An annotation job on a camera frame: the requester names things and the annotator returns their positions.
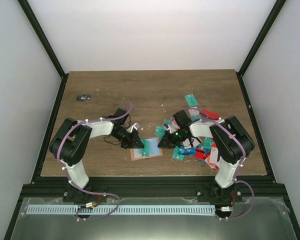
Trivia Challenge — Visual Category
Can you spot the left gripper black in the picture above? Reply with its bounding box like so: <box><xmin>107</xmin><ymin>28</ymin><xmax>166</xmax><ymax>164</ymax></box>
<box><xmin>112</xmin><ymin>128</ymin><xmax>144</xmax><ymax>149</ymax></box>

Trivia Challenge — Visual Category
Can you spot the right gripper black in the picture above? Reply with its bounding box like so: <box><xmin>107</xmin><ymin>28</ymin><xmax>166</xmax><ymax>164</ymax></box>
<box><xmin>158</xmin><ymin>129</ymin><xmax>188</xmax><ymax>150</ymax></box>

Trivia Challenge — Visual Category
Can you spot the teal VIP card small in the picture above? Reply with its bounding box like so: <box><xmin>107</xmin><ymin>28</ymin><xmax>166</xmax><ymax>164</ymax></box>
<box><xmin>140</xmin><ymin>139</ymin><xmax>150</xmax><ymax>157</ymax></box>

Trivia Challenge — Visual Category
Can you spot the pink leather card holder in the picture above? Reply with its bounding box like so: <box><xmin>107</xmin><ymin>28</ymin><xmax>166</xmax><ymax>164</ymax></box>
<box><xmin>130</xmin><ymin>137</ymin><xmax>163</xmax><ymax>161</ymax></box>

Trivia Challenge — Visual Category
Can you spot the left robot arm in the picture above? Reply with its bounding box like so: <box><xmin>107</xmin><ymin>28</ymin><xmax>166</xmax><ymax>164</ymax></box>
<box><xmin>48</xmin><ymin>108</ymin><xmax>145</xmax><ymax>202</ymax></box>

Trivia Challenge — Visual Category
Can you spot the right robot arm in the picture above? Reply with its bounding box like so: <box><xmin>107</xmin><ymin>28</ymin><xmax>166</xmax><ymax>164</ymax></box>
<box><xmin>157</xmin><ymin>110</ymin><xmax>255</xmax><ymax>202</ymax></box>

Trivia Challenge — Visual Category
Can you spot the teal VIP card lower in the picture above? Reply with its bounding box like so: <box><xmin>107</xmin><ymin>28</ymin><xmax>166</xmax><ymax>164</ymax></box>
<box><xmin>154</xmin><ymin>126</ymin><xmax>166</xmax><ymax>140</ymax></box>

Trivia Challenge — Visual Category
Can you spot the white floral card upper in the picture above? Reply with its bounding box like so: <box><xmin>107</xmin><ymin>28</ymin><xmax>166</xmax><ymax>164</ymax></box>
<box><xmin>188</xmin><ymin>106</ymin><xmax>200</xmax><ymax>117</ymax></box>

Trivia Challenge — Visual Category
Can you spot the red white card bottom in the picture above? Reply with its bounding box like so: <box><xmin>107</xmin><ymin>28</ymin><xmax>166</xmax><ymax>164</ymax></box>
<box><xmin>205</xmin><ymin>147</ymin><xmax>219</xmax><ymax>170</ymax></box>

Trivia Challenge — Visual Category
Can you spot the teal card far top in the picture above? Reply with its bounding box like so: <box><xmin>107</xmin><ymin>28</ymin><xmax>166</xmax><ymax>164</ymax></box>
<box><xmin>184</xmin><ymin>94</ymin><xmax>198</xmax><ymax>107</ymax></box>

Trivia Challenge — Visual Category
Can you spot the red card top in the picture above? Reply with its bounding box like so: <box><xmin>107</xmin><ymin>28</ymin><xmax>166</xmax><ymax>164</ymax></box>
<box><xmin>202</xmin><ymin>108</ymin><xmax>220</xmax><ymax>120</ymax></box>

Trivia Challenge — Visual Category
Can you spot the small black tag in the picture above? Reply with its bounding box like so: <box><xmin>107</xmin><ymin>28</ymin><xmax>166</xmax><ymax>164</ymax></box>
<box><xmin>76</xmin><ymin>94</ymin><xmax>91</xmax><ymax>102</ymax></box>

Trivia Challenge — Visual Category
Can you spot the light blue slotted strip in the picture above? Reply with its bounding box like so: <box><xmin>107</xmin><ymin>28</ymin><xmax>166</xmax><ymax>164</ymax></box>
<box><xmin>26</xmin><ymin>204</ymin><xmax>216</xmax><ymax>216</ymax></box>

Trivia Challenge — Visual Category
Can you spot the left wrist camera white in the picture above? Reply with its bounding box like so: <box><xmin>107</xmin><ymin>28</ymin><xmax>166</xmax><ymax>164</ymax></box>
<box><xmin>127</xmin><ymin>122</ymin><xmax>140</xmax><ymax>133</ymax></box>

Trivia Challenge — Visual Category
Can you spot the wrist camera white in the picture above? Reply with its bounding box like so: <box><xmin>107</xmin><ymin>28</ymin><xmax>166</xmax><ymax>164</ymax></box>
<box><xmin>127</xmin><ymin>122</ymin><xmax>140</xmax><ymax>133</ymax></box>
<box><xmin>163</xmin><ymin>123</ymin><xmax>178</xmax><ymax>134</ymax></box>

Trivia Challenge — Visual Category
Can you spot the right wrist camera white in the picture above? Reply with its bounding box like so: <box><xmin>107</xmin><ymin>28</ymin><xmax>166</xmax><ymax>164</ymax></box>
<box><xmin>163</xmin><ymin>123</ymin><xmax>178</xmax><ymax>134</ymax></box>

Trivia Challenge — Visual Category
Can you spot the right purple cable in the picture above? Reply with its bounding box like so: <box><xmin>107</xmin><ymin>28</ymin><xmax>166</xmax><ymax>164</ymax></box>
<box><xmin>166</xmin><ymin>107</ymin><xmax>256</xmax><ymax>222</ymax></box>

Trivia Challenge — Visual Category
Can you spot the purple cable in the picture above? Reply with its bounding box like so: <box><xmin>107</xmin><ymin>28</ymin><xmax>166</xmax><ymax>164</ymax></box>
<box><xmin>166</xmin><ymin>107</ymin><xmax>256</xmax><ymax>222</ymax></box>
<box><xmin>57</xmin><ymin>102</ymin><xmax>134</xmax><ymax>223</ymax></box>

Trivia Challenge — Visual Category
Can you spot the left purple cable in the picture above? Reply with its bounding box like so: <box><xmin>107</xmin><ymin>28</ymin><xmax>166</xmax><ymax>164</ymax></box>
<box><xmin>57</xmin><ymin>102</ymin><xmax>134</xmax><ymax>223</ymax></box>

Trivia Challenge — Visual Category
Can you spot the black aluminium front rail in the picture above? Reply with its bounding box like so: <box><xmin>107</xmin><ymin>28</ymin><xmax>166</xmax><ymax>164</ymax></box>
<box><xmin>20</xmin><ymin>175</ymin><xmax>288</xmax><ymax>199</ymax></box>

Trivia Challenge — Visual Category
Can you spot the left frame post black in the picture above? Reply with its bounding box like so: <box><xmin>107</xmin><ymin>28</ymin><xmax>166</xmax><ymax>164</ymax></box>
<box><xmin>17</xmin><ymin>0</ymin><xmax>66</xmax><ymax>78</ymax></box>

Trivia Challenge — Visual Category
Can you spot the frame post black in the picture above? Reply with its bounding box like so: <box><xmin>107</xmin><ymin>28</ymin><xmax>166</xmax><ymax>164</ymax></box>
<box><xmin>17</xmin><ymin>0</ymin><xmax>66</xmax><ymax>78</ymax></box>
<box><xmin>236</xmin><ymin>0</ymin><xmax>287</xmax><ymax>77</ymax></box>

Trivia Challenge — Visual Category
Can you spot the right frame post black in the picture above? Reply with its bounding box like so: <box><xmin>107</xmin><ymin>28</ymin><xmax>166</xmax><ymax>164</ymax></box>
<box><xmin>236</xmin><ymin>0</ymin><xmax>287</xmax><ymax>77</ymax></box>

